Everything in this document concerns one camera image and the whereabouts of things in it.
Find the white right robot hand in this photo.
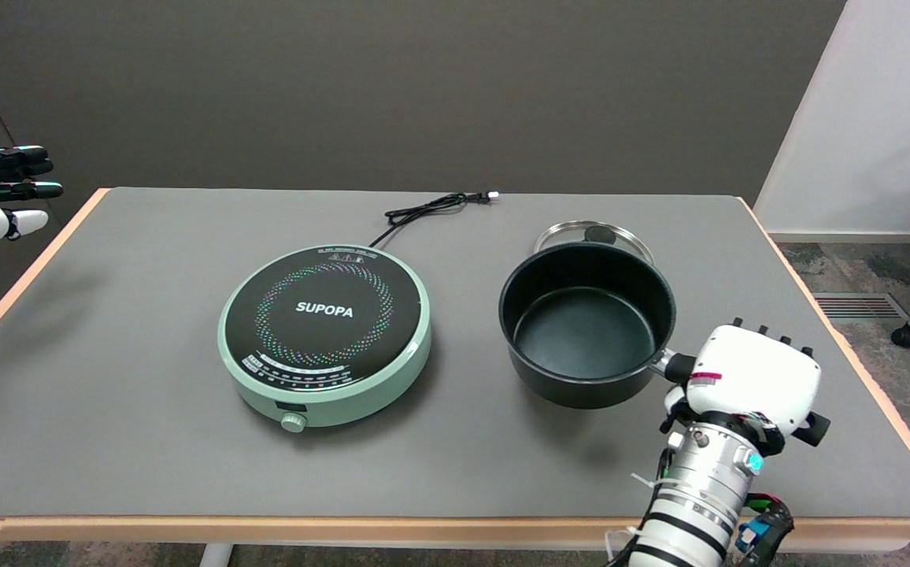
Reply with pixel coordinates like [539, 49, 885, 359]
[657, 319, 823, 454]

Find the black pot with handle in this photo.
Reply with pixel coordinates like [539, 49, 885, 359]
[498, 242, 831, 448]

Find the glass pot lid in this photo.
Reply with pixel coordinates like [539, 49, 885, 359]
[534, 220, 655, 265]

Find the metal floor vent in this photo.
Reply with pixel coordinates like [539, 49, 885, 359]
[813, 293, 910, 322]

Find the grey table mat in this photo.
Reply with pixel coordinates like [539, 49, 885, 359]
[0, 187, 910, 521]

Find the green round induction cooker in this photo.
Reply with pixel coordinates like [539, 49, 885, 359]
[217, 244, 432, 434]

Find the black cable with blue connector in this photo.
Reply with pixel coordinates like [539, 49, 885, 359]
[734, 492, 794, 567]

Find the black cooker power cord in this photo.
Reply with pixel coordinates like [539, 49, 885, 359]
[368, 191, 501, 249]

